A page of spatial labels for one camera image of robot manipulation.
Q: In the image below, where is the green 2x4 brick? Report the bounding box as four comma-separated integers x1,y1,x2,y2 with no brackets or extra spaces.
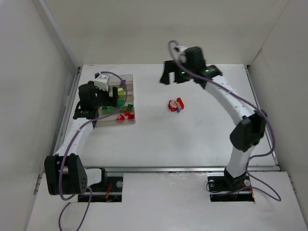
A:
118,100,125,106

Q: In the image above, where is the lime green brick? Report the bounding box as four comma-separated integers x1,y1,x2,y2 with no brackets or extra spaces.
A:
118,88,126,96

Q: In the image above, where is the small red lego piece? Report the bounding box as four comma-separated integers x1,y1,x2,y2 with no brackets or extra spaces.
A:
116,115,125,121

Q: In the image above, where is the purple red flower lego stack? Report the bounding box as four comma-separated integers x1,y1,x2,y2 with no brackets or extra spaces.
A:
167,97,185,113

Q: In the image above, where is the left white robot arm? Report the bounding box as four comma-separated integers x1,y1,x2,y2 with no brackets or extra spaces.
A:
44,81,118,195

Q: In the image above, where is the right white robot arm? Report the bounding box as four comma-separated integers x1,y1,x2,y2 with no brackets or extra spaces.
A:
160,46,266,181

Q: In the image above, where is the clear compartment organizer tray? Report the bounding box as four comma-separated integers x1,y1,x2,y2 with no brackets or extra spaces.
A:
96,72,135,128

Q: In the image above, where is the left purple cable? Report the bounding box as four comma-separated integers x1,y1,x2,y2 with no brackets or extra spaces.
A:
58,71,128,231

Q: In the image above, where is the purple cable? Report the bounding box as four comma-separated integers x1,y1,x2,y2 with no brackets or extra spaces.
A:
58,71,128,231
167,40,282,202

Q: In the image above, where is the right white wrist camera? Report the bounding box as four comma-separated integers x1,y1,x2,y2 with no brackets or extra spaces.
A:
174,45,187,63

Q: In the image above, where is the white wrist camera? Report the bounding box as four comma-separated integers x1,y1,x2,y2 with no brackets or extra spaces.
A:
174,45,187,63
94,73,110,91

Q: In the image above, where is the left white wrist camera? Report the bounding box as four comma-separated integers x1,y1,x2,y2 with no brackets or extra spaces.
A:
94,73,110,91

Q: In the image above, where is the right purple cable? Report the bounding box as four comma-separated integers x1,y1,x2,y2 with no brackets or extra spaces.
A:
167,40,282,202

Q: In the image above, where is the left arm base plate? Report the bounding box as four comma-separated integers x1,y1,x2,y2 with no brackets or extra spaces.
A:
85,168,124,203

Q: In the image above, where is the aluminium front rail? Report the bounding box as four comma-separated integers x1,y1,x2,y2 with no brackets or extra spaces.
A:
86,165,281,173

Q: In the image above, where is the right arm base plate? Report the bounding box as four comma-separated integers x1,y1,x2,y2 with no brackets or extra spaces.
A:
206,172,255,202

